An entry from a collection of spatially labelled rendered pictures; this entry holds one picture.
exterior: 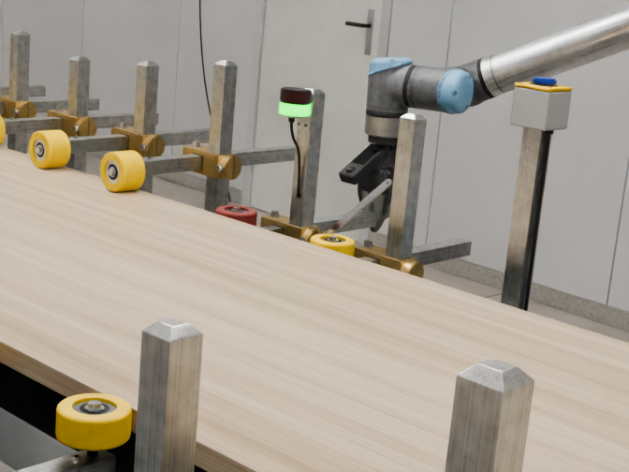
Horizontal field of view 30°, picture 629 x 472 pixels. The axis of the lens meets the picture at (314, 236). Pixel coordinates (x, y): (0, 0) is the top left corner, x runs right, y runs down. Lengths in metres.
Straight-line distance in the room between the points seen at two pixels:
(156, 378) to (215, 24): 5.75
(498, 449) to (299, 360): 0.78
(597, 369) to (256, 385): 0.47
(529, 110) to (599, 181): 3.04
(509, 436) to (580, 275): 4.35
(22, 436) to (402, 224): 0.89
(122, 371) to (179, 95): 5.54
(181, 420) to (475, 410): 0.30
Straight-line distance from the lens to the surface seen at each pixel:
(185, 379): 0.94
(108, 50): 7.48
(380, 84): 2.49
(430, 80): 2.45
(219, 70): 2.45
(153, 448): 0.96
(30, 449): 1.53
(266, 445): 1.24
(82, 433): 1.26
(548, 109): 1.93
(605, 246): 5.00
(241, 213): 2.23
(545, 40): 2.51
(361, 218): 2.52
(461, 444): 0.74
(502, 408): 0.72
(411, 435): 1.30
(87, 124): 2.83
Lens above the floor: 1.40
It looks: 14 degrees down
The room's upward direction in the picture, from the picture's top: 5 degrees clockwise
